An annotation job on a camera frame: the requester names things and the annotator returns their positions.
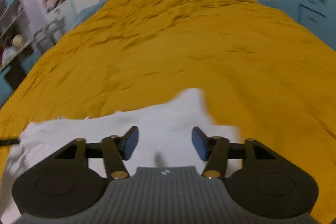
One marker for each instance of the metal chair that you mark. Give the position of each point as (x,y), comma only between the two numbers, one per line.
(47,33)

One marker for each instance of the white shelf unit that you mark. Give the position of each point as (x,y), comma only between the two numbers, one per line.
(14,22)

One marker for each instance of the mustard yellow bed cover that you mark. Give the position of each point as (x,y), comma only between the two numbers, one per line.
(259,70)

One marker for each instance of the blue pillow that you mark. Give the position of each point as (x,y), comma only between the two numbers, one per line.
(86,13)

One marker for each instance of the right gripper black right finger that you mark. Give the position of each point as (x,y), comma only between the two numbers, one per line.
(257,178)

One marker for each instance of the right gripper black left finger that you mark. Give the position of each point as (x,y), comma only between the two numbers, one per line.
(74,177)

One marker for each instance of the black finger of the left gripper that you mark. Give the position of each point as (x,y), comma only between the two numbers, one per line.
(8,142)

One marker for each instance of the white printed t-shirt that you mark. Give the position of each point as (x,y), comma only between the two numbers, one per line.
(164,139)

